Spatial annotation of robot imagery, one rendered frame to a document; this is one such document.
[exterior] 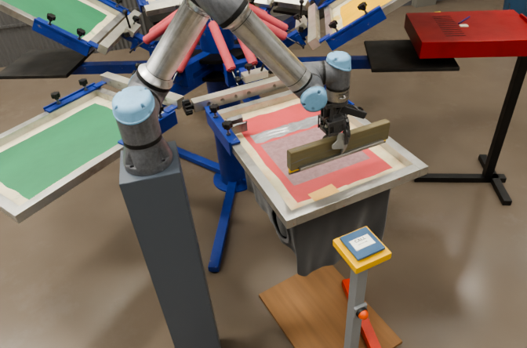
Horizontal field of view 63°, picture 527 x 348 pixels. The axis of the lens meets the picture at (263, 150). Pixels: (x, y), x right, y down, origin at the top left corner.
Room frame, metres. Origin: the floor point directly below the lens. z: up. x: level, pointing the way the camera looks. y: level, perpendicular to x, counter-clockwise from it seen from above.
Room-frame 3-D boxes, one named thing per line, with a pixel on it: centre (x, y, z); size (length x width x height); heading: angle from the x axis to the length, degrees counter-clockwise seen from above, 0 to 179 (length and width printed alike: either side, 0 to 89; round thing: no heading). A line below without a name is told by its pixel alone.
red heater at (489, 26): (2.24, -1.18, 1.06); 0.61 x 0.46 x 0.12; 82
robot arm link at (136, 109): (1.09, 0.36, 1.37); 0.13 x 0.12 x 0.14; 0
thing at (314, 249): (1.18, -0.29, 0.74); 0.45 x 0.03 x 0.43; 112
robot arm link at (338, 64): (1.21, -0.25, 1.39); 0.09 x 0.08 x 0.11; 90
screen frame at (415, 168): (1.45, -0.18, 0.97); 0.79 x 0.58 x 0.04; 22
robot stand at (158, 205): (1.08, 0.36, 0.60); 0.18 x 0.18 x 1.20; 11
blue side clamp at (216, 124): (1.57, 0.17, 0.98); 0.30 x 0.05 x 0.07; 22
